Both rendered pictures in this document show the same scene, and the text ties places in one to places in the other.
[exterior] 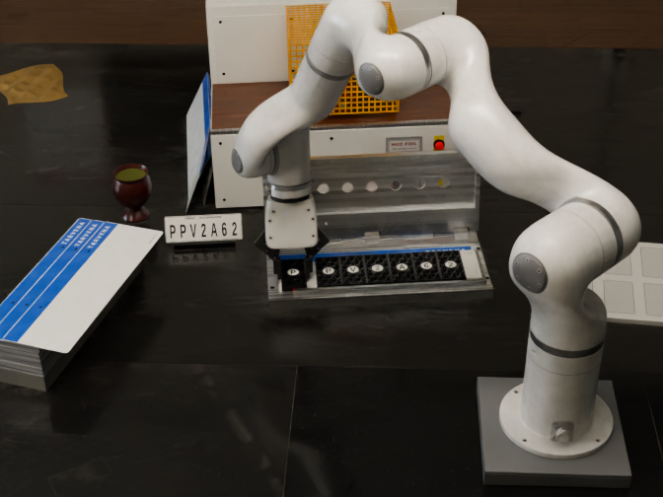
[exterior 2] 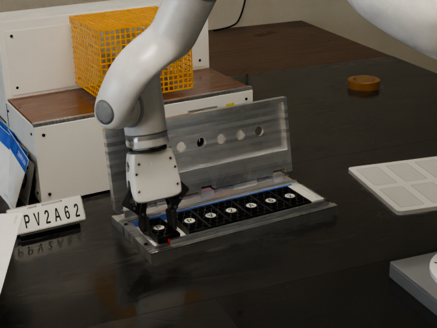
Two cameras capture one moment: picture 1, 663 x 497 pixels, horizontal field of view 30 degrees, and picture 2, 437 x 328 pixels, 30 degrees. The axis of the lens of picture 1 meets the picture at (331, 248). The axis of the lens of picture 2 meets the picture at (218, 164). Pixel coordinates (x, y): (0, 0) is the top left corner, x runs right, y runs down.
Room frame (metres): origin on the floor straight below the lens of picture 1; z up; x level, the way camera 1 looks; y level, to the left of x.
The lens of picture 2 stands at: (0.59, 0.57, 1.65)
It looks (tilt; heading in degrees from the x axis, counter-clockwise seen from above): 21 degrees down; 336
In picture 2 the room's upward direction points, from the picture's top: 1 degrees counter-clockwise
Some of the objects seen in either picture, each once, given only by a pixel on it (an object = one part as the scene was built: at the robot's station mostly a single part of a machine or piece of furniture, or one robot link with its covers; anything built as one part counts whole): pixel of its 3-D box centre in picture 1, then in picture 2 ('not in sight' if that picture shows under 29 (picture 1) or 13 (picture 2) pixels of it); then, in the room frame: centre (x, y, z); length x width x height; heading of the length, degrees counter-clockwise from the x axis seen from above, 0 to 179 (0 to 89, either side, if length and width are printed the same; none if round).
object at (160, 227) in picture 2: (293, 274); (158, 230); (2.00, 0.08, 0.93); 0.10 x 0.05 x 0.01; 4
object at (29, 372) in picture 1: (63, 299); not in sight; (1.90, 0.51, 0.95); 0.40 x 0.13 x 0.10; 161
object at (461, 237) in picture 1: (376, 266); (225, 211); (2.04, -0.09, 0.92); 0.44 x 0.21 x 0.04; 94
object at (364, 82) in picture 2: not in sight; (363, 82); (2.76, -0.93, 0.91); 0.10 x 0.10 x 0.02
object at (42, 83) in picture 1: (31, 82); not in sight; (2.91, 0.78, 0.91); 0.22 x 0.18 x 0.02; 22
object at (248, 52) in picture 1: (378, 85); (154, 81); (2.51, -0.11, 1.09); 0.75 x 0.40 x 0.38; 94
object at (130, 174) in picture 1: (132, 193); not in sight; (2.27, 0.43, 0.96); 0.09 x 0.09 x 0.11
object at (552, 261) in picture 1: (561, 282); not in sight; (1.54, -0.35, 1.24); 0.19 x 0.12 x 0.24; 133
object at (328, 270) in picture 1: (328, 273); (189, 222); (2.01, 0.01, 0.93); 0.10 x 0.05 x 0.01; 3
